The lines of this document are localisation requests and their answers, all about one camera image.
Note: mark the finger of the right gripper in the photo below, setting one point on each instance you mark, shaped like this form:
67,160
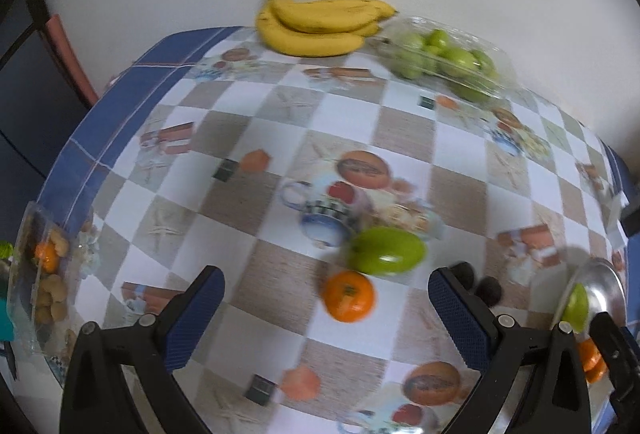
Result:
620,352

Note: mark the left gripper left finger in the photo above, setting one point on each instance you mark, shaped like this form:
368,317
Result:
165,345

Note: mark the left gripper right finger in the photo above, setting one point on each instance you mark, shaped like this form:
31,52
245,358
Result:
485,347

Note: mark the dark plum right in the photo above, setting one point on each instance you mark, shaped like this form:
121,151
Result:
489,291

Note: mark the dark plum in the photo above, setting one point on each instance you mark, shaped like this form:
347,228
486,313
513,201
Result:
489,291
464,273

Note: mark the large steel bowl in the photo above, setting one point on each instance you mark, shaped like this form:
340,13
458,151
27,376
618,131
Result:
605,293

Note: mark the dark plum left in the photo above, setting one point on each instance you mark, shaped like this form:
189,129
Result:
464,273

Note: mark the black power adapter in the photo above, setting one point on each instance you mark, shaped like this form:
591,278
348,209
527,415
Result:
630,221

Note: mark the clear box of snacks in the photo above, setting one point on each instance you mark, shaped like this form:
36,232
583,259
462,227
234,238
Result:
42,280

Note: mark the small orange mandarin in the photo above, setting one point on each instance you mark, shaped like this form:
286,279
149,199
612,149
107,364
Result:
348,296

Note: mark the checkered blue tablecloth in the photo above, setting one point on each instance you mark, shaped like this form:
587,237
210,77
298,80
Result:
211,150

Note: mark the clear box of green fruit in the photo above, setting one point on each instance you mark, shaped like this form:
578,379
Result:
426,52

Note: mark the banana bunch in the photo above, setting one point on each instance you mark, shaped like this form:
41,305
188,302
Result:
320,29

